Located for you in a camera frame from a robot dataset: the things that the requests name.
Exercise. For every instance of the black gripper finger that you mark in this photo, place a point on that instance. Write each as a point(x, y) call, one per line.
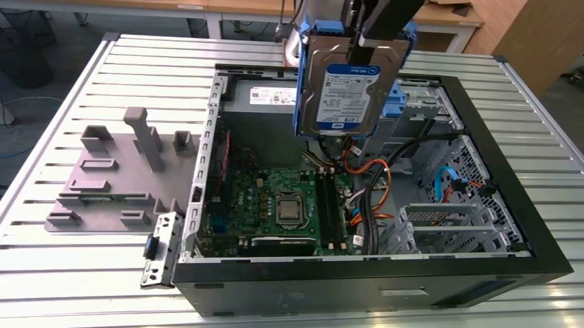
point(388, 20)

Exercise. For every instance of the hard disk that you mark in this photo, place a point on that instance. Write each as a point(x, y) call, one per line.
point(347, 99)

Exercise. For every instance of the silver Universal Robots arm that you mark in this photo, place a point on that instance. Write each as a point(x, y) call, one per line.
point(292, 49)

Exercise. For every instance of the metal disk bay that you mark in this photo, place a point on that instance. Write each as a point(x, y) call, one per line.
point(456, 229)

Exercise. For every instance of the blue drive bay latch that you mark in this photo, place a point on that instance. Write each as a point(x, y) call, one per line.
point(396, 106)

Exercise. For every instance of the metal optical drive cage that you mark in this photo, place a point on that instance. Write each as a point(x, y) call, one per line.
point(407, 128)

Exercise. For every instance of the wooden cabinet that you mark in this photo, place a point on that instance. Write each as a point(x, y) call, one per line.
point(539, 34)

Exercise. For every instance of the grey power supply unit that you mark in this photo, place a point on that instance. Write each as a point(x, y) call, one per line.
point(260, 136)

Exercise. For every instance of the long desk white legs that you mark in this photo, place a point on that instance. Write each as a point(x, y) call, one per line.
point(146, 5)

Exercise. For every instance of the black CPU socket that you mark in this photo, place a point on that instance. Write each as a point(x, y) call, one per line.
point(292, 195)

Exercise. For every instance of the black RAM slot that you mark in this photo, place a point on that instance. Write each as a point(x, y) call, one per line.
point(336, 208)
point(323, 205)

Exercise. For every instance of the green motherboard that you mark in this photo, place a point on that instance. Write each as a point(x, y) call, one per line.
point(246, 191)

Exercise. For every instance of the silver CPU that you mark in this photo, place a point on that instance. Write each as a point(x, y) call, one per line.
point(289, 210)

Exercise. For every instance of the black graphics card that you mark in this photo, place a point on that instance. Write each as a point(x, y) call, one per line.
point(279, 246)

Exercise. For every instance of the grey plastic parts rack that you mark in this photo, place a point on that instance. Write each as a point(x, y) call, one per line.
point(133, 184)

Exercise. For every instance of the metal expansion slot latch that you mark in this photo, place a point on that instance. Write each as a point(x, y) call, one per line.
point(166, 225)

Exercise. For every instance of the black open PC case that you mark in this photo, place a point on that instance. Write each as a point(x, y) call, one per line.
point(320, 290)

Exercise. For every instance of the green RAM stick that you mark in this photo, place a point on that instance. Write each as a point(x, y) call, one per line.
point(95, 198)

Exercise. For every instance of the wooden desk white frame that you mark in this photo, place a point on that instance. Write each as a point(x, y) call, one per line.
point(450, 18)

